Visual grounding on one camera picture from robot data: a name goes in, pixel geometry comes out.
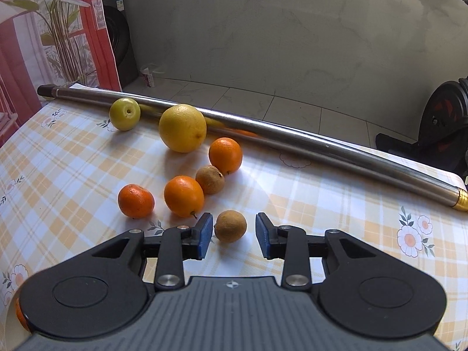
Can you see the black exercise bike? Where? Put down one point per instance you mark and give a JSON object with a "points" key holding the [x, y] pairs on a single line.
{"points": [[442, 117]]}

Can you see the printed wall tapestry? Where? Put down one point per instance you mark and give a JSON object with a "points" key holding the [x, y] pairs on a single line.
{"points": [[22, 62]]}

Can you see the large yellow citrus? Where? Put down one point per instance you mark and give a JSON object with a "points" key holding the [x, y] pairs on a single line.
{"points": [[182, 128]]}

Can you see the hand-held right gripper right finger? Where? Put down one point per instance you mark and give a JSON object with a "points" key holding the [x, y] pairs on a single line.
{"points": [[261, 236]]}

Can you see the long metal pole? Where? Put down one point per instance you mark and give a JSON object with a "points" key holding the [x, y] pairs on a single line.
{"points": [[292, 135]]}

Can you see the brown longan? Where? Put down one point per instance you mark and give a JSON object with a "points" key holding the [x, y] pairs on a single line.
{"points": [[230, 226], [210, 179]]}

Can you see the orange mandarin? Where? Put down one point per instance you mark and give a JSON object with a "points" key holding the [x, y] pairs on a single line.
{"points": [[136, 201]]}

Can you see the small orange with stem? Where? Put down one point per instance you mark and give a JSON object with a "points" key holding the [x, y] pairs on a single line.
{"points": [[225, 155], [184, 196]]}

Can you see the small yellow-green fruit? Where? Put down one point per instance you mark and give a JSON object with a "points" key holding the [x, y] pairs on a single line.
{"points": [[124, 114]]}

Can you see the grey washing machine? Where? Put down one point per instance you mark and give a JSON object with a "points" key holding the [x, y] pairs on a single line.
{"points": [[119, 44]]}

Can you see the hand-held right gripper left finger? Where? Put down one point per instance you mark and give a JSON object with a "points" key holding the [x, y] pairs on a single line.
{"points": [[204, 234]]}

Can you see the small crumpled carton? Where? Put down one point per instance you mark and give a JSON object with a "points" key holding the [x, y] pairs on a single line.
{"points": [[150, 78]]}

